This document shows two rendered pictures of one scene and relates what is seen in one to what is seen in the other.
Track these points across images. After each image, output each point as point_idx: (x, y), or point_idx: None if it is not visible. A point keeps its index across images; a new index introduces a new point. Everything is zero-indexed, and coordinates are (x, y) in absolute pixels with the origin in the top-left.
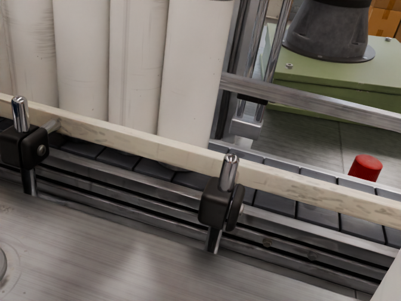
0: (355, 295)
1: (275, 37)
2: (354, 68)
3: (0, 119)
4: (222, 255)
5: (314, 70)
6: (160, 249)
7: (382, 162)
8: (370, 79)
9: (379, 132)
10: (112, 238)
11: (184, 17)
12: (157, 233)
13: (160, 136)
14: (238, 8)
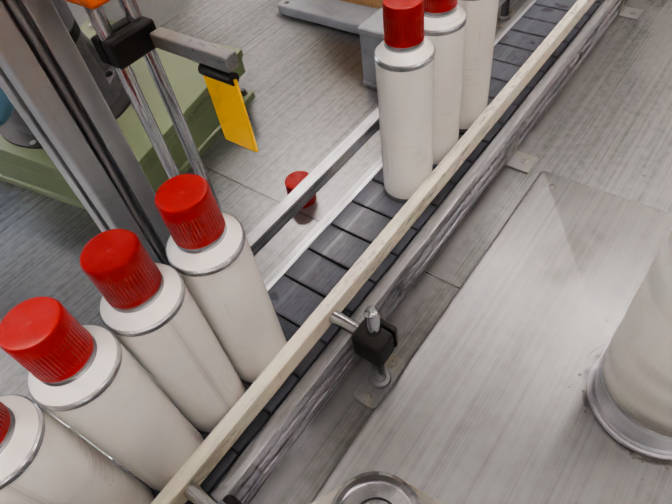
0: (429, 274)
1: None
2: (147, 102)
3: None
4: (367, 361)
5: (132, 144)
6: (395, 409)
7: (280, 161)
8: (179, 101)
9: None
10: (374, 450)
11: (234, 280)
12: (325, 414)
13: (265, 368)
14: (121, 198)
